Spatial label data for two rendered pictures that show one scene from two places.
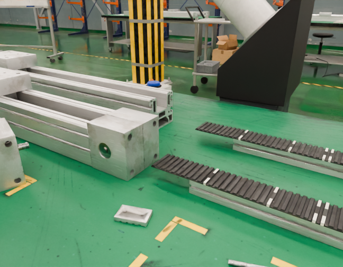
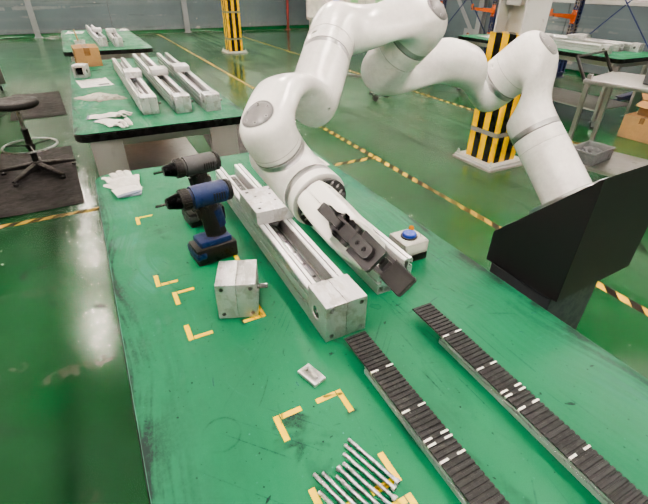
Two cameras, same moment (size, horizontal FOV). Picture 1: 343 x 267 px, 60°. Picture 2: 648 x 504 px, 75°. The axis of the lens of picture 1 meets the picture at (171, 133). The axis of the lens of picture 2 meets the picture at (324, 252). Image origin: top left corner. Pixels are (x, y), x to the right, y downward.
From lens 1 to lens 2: 46 cm
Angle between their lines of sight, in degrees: 27
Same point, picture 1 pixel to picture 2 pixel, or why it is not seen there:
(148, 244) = (308, 401)
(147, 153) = (350, 323)
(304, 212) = (425, 432)
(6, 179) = (245, 310)
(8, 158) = (248, 297)
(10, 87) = (275, 216)
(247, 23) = (542, 189)
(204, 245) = (342, 420)
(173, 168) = (359, 348)
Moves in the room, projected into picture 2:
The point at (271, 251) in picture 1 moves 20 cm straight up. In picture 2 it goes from (384, 447) to (397, 364)
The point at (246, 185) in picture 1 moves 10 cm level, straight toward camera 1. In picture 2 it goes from (401, 389) to (364, 422)
